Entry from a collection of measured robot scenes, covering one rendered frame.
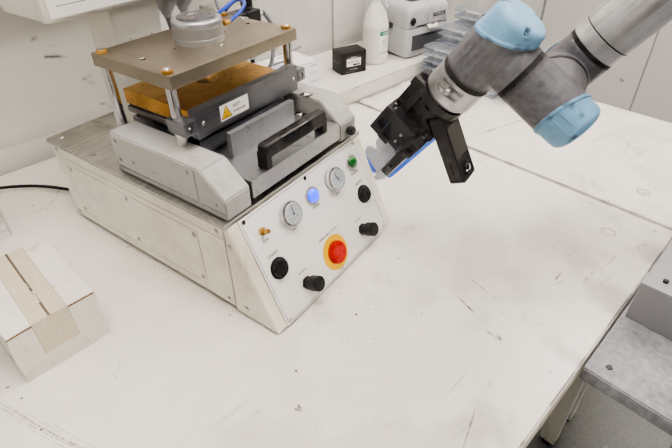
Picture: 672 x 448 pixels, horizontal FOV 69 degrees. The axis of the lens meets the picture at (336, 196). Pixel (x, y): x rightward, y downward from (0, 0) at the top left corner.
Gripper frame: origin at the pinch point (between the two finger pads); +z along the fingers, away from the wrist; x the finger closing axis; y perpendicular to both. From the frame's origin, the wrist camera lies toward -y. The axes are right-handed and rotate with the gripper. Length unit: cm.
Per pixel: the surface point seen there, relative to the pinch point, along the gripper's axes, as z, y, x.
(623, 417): 40, -98, -49
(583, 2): 23, -1, -234
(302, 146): -1.7, 12.1, 10.7
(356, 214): 7.6, -1.7, 3.6
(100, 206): 30, 32, 29
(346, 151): 2.1, 7.8, 0.0
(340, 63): 31, 35, -56
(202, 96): 0.4, 28.0, 17.1
